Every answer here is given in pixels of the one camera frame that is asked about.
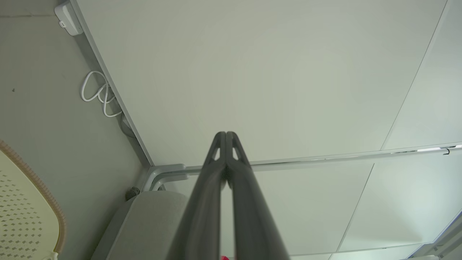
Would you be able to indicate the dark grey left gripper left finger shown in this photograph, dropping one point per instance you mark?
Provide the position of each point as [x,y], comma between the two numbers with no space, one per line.
[207,202]

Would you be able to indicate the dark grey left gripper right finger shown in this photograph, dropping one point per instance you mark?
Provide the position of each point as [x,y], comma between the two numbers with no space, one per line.
[249,213]

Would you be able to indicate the cream perforated laundry basket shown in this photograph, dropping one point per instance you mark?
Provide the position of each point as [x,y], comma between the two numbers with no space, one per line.
[25,216]

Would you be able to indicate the grey curved metal tube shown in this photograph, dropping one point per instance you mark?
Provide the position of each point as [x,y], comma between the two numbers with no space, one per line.
[166,175]

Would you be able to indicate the small black round foot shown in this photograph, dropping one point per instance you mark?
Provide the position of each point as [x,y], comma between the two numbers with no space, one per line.
[132,193]

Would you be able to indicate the white plastic power box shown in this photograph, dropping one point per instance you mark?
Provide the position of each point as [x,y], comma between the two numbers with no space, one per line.
[68,18]

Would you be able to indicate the grey metal partition post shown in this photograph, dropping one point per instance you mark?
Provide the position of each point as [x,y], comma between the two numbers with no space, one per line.
[325,157]

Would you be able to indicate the grey metal partition base rail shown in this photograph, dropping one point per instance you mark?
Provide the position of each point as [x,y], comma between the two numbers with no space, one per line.
[112,83]

